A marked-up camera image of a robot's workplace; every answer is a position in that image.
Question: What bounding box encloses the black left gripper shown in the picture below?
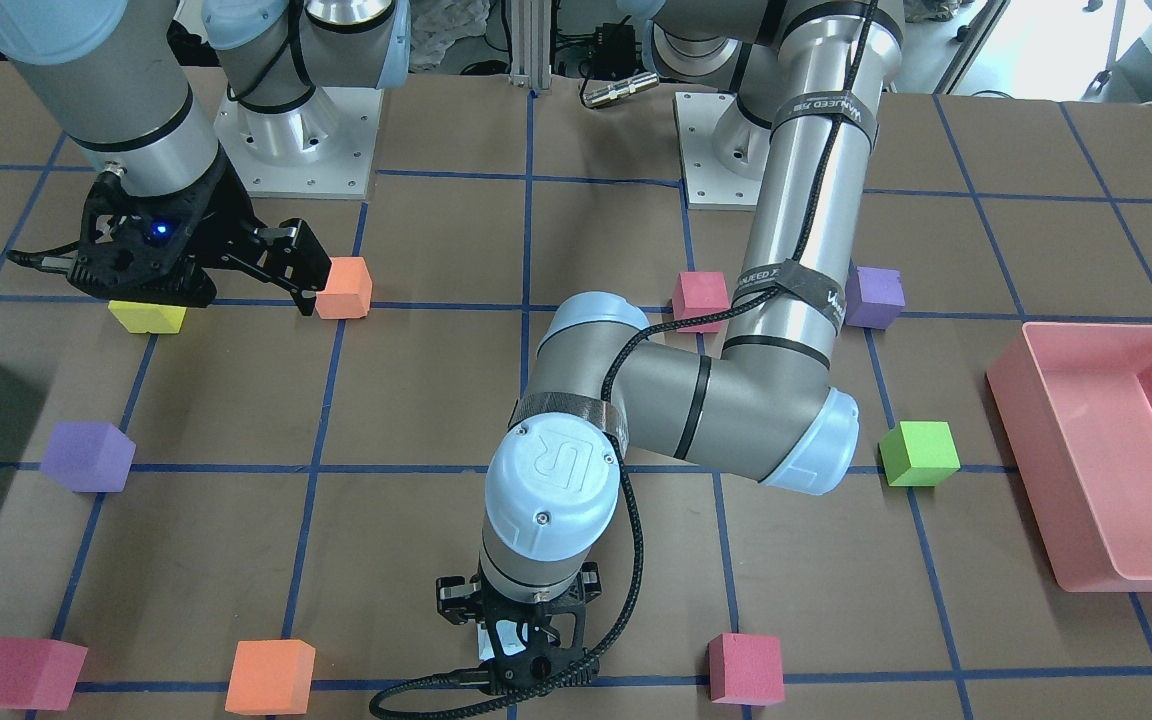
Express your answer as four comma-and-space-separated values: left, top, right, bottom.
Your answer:
435, 562, 602, 691

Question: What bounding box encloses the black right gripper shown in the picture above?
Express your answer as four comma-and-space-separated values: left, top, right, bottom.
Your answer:
65, 150, 332, 316

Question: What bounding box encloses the orange foam block near arm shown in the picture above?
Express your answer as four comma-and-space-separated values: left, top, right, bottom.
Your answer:
314, 258, 372, 320

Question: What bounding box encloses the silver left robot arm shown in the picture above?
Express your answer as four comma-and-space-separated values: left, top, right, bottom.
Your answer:
429, 1, 904, 708

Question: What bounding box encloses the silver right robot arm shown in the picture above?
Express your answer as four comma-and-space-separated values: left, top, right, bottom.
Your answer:
0, 1, 411, 314

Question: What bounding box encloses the crimson foam block near arm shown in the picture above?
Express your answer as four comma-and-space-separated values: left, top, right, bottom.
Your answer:
670, 272, 732, 323

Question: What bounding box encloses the yellow foam block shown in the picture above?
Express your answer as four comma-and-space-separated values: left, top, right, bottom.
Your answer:
108, 301, 187, 334

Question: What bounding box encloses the crimson foam block outer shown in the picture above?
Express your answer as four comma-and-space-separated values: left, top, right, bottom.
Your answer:
707, 632, 786, 707

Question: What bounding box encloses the orange foam block outer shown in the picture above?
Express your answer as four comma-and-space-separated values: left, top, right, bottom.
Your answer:
225, 639, 316, 717

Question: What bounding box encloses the purple foam block far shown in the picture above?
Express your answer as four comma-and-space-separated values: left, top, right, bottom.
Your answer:
38, 420, 136, 493

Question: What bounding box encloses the green foam block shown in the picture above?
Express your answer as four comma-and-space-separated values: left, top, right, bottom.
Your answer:
878, 420, 961, 487

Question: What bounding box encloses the purple foam block near tray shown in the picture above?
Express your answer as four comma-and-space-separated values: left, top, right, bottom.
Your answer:
844, 266, 905, 331

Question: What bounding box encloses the crimson foam block far corner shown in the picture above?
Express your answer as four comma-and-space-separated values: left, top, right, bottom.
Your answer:
0, 637, 88, 711

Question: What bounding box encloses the pink plastic tray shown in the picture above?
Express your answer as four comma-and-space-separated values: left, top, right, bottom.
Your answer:
987, 323, 1152, 592

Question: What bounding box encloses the black braided cable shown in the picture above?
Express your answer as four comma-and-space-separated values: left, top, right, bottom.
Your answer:
369, 0, 882, 719

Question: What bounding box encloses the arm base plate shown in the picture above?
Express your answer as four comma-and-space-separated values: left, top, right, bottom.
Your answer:
675, 91, 771, 211
214, 88, 385, 200

